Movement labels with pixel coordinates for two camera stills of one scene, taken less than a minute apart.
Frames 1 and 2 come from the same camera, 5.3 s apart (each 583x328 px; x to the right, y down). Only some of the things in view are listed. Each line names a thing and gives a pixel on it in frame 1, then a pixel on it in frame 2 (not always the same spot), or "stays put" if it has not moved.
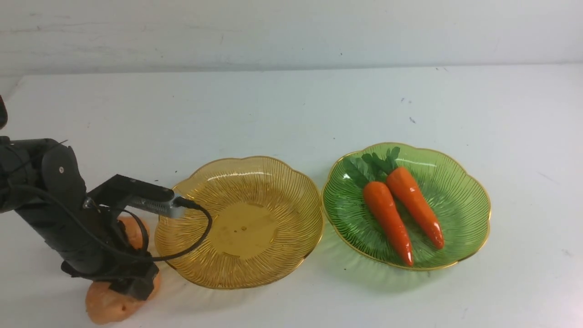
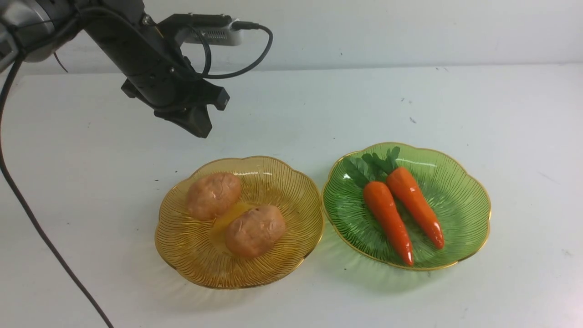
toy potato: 105,305 to 254,232
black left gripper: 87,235 to 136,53
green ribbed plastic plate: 457,193 stays put
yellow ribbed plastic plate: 267,223 stays put
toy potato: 134,231 to 207,195
